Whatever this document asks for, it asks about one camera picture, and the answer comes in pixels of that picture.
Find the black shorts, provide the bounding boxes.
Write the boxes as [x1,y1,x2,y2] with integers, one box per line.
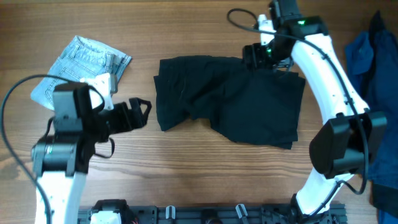
[154,55,305,149]

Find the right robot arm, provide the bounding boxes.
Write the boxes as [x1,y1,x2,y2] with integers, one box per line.
[243,1,387,223]

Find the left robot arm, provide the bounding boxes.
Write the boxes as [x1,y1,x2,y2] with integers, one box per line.
[32,82,152,223]

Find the folded light blue jeans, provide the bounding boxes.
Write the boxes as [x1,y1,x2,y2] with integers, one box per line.
[30,35,132,111]

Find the blue garment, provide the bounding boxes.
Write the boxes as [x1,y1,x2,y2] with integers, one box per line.
[345,11,397,224]

